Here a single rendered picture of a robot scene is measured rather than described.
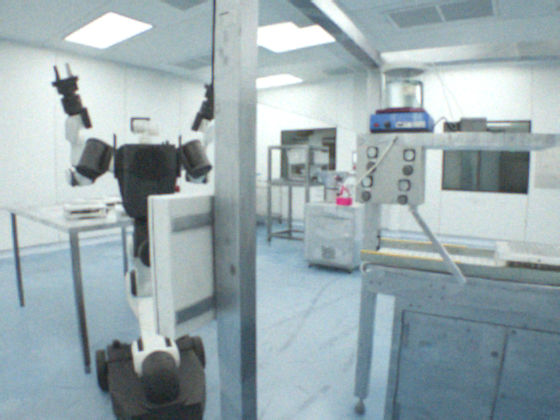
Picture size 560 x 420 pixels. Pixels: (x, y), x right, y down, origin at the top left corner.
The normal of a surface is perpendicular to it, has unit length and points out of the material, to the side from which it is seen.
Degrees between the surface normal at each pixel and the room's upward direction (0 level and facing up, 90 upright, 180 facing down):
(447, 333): 90
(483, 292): 90
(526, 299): 90
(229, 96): 90
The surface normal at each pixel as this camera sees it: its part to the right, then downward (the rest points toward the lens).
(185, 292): 0.87, 0.07
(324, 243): -0.58, 0.07
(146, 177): 0.42, 0.37
